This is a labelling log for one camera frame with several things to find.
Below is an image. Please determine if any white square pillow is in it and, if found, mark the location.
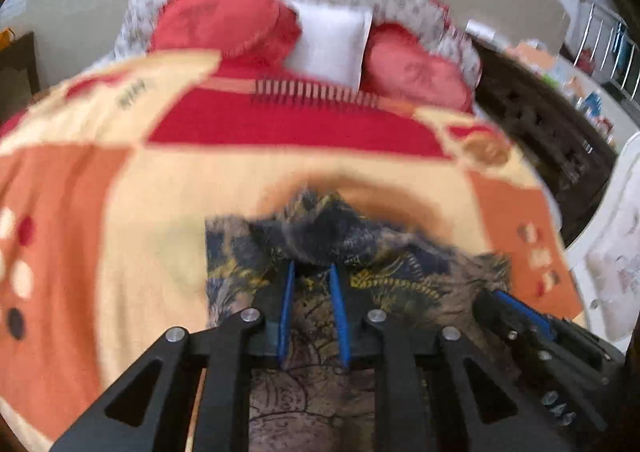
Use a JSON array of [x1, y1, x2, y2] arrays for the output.
[[285, 0, 373, 90]]

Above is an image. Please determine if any right red heart cushion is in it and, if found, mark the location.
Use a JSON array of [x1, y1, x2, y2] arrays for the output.
[[360, 22, 472, 112]]

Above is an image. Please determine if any orange red cream blanket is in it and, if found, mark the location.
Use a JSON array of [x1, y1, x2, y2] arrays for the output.
[[1, 52, 582, 451]]

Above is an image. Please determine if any red heart cushion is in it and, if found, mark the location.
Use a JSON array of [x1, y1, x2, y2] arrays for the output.
[[148, 0, 302, 67], [360, 22, 472, 112]]

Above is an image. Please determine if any metal stair railing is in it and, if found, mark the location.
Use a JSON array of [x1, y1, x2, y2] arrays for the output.
[[568, 0, 639, 108]]

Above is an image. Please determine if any left red heart cushion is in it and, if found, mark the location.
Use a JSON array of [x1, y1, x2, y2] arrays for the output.
[[148, 0, 302, 67]]

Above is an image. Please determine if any dark carved wooden cabinet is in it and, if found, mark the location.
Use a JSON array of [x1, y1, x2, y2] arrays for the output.
[[473, 41, 616, 244]]

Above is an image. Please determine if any white ornate chair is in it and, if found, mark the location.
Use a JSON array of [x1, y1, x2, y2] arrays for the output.
[[566, 135, 639, 351]]

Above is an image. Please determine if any navy floral patterned garment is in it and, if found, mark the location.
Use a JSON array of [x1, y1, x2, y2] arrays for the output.
[[205, 190, 511, 451]]

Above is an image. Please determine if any dark wooden side table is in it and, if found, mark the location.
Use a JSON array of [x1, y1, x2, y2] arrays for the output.
[[1, 32, 41, 116]]

